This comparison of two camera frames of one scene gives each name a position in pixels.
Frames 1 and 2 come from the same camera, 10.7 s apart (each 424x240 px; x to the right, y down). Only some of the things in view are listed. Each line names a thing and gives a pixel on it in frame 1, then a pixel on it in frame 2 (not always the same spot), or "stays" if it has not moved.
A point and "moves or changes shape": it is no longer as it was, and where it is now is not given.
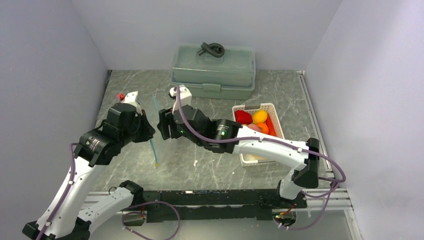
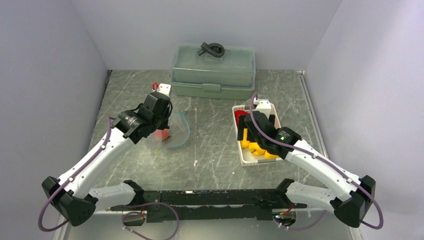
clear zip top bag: x=155 y=144 moves or changes shape
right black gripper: x=165 y=117 → x=242 y=125
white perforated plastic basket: x=251 y=160 stays
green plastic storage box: x=231 y=76 stays
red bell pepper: x=243 y=117 stays
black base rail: x=164 y=206 stays
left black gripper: x=148 y=129 → x=164 y=125
